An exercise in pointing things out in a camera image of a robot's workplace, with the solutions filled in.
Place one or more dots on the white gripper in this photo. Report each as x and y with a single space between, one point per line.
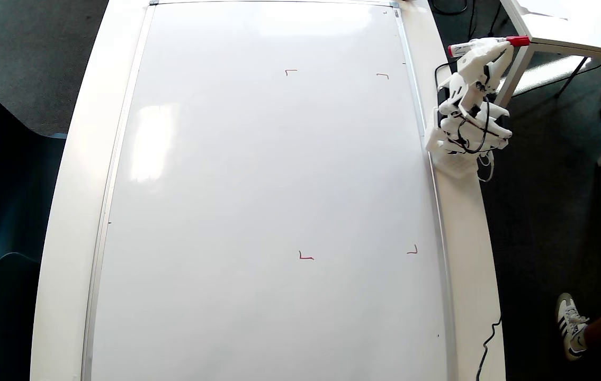
483 55

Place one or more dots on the red whiteboard marker pen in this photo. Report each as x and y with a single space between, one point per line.
517 41

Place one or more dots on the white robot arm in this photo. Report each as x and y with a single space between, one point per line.
464 129

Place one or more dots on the large white whiteboard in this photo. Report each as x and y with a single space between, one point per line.
252 185

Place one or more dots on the white side table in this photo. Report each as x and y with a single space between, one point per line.
570 26

